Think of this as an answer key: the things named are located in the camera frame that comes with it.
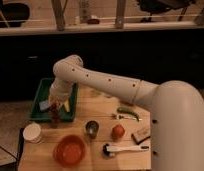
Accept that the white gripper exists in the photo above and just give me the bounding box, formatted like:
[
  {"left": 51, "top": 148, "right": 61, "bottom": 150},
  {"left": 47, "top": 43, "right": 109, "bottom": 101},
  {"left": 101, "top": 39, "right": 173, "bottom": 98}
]
[{"left": 48, "top": 78, "right": 73, "bottom": 105}]

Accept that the dark purple grape bunch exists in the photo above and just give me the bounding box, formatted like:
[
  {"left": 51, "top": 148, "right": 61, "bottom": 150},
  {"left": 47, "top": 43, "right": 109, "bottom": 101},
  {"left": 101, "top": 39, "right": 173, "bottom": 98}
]
[{"left": 50, "top": 103, "right": 60, "bottom": 126}]

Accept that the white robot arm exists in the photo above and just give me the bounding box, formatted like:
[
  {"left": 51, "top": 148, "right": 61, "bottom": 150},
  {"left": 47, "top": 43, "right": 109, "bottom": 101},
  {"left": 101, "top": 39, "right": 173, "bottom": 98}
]
[{"left": 50, "top": 55, "right": 204, "bottom": 171}]

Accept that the red bowl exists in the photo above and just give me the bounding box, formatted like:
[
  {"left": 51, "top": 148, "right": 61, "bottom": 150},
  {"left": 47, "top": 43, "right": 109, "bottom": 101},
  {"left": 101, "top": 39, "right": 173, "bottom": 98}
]
[{"left": 53, "top": 134, "right": 86, "bottom": 168}]

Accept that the yellow corn piece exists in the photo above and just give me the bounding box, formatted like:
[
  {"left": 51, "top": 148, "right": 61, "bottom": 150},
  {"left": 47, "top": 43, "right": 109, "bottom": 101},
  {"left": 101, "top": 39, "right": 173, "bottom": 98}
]
[{"left": 63, "top": 101, "right": 70, "bottom": 112}]

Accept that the grey sponge block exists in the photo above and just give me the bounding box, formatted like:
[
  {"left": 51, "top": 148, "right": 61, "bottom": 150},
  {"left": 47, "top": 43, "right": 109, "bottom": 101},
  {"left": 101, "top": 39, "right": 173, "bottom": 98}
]
[{"left": 39, "top": 101, "right": 50, "bottom": 111}]

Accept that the green plastic tray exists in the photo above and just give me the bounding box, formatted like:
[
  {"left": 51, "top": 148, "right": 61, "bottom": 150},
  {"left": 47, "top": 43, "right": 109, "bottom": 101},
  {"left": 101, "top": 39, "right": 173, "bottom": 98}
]
[{"left": 29, "top": 78, "right": 78, "bottom": 122}]

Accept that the small metal cup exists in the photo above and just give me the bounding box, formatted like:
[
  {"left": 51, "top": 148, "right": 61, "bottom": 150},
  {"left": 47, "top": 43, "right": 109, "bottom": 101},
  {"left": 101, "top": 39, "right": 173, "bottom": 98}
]
[{"left": 85, "top": 120, "right": 99, "bottom": 139}]

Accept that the white paper cup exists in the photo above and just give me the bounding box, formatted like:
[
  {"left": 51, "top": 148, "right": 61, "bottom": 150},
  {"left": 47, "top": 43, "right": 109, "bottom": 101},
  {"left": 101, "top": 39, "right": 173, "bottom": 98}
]
[{"left": 23, "top": 123, "right": 42, "bottom": 143}]

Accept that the green chili pepper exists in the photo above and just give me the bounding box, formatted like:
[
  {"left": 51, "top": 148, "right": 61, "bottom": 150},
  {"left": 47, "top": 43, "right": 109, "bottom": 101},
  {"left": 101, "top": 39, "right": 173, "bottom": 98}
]
[{"left": 117, "top": 107, "right": 140, "bottom": 121}]

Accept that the orange tomato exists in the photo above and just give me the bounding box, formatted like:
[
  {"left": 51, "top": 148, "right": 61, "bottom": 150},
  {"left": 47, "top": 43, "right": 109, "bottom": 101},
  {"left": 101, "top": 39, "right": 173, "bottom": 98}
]
[{"left": 111, "top": 124, "right": 125, "bottom": 140}]

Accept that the black round stool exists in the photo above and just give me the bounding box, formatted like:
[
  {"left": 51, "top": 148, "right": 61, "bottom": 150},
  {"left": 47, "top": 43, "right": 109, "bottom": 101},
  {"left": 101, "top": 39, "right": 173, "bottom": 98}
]
[{"left": 0, "top": 0, "right": 30, "bottom": 28}]

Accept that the black office chair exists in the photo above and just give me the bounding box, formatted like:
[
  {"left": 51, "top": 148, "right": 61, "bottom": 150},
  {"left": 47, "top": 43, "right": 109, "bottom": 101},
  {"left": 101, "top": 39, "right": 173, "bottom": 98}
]
[{"left": 136, "top": 0, "right": 196, "bottom": 22}]

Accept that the white handled dish brush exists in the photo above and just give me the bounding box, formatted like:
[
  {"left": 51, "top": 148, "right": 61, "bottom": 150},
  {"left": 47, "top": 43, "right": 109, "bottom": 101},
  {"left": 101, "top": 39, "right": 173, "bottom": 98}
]
[{"left": 102, "top": 144, "right": 150, "bottom": 157}]

